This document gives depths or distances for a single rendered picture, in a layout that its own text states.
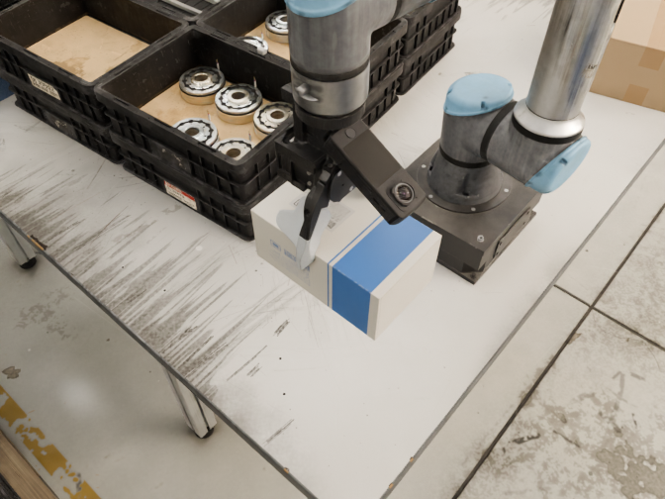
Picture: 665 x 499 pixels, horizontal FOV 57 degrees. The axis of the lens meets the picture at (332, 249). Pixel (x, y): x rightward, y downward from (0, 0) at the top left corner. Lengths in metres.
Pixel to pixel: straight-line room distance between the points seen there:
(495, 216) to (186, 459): 1.10
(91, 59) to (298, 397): 0.98
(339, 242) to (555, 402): 1.35
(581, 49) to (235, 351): 0.76
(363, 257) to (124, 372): 1.40
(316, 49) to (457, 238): 0.70
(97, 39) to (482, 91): 1.00
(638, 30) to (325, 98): 1.27
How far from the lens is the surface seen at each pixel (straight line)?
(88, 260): 1.35
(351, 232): 0.72
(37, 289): 2.29
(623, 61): 1.73
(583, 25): 0.97
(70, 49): 1.71
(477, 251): 1.18
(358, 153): 0.62
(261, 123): 1.32
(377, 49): 1.40
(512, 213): 1.24
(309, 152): 0.66
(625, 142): 1.66
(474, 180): 1.21
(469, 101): 1.11
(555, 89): 1.02
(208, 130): 1.31
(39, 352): 2.14
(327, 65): 0.56
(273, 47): 1.59
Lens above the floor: 1.69
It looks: 51 degrees down
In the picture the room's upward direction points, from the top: straight up
